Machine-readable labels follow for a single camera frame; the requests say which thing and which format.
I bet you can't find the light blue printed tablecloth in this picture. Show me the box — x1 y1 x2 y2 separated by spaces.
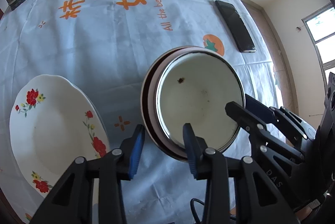
0 0 282 224

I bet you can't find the black smartphone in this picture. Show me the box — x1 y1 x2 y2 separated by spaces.
215 0 256 53

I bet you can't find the white plate with red flowers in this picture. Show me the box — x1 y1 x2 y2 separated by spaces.
9 74 110 198

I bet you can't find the black cable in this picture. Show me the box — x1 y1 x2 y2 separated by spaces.
190 198 210 224

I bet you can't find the white enamel bowl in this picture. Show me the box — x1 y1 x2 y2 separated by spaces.
156 52 246 153

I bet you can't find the window with metal frame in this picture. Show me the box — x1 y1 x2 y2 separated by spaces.
301 3 335 78

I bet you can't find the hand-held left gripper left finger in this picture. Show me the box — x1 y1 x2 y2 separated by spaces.
29 124 146 224

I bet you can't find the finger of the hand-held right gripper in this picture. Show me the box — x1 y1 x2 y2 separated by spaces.
225 101 304 162
245 94 318 141

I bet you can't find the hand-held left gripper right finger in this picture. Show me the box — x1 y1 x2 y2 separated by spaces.
182 123 300 224

